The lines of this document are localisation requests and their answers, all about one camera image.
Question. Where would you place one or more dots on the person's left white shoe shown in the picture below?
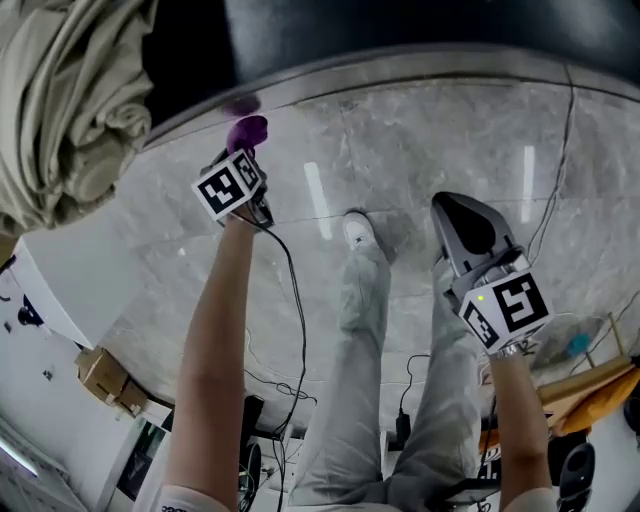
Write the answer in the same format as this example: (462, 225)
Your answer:
(360, 230)

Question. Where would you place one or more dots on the orange cushion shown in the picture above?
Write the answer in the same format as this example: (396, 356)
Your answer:
(605, 400)

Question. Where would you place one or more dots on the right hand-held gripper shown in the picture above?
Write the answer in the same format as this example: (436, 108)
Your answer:
(510, 310)

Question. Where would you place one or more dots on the black screen device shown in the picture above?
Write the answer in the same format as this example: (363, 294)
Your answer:
(465, 489)

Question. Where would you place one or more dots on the person's grey trousers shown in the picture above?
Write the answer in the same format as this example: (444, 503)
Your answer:
(350, 375)

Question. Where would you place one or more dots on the dark wooden sink cabinet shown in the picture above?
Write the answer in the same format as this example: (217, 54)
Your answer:
(400, 25)

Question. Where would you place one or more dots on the person's left forearm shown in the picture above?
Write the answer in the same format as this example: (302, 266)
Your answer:
(210, 360)

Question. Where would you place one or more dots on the black round device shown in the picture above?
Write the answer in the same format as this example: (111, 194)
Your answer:
(577, 475)

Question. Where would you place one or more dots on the white boxy appliance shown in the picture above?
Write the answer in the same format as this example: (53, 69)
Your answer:
(140, 460)

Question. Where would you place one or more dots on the person's white shirt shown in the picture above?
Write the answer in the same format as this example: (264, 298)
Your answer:
(190, 500)

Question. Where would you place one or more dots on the purple cloth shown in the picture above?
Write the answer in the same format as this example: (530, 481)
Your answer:
(247, 132)

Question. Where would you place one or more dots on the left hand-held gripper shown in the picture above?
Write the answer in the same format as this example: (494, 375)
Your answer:
(225, 185)

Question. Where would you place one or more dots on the beige towel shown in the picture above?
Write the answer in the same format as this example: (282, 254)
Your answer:
(65, 100)

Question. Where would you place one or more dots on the person's right forearm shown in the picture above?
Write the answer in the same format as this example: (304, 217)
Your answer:
(520, 430)

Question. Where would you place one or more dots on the black and white striped cloth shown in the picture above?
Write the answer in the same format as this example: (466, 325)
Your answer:
(490, 462)

